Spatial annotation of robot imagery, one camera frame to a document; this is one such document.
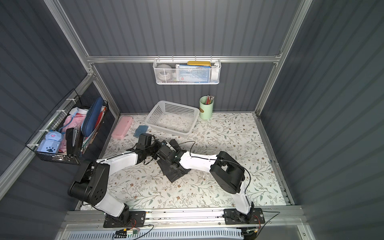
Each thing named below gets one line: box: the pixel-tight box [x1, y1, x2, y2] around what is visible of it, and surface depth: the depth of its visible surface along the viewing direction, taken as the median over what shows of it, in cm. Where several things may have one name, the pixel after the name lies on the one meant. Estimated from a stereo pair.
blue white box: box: [175, 63, 212, 84], surface depth 88 cm
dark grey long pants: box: [156, 159, 191, 184], surface depth 88 cm
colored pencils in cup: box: [205, 94, 215, 105], surface depth 110 cm
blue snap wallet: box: [133, 125, 149, 138], surface depth 111 cm
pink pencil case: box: [111, 116, 133, 140], surface depth 112 cm
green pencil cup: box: [199, 95, 214, 120], surface depth 112 cm
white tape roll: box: [156, 63, 173, 84], surface depth 89 cm
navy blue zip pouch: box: [80, 96, 104, 137], surface depth 67 cm
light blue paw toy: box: [37, 131, 63, 154], surface depth 61 cm
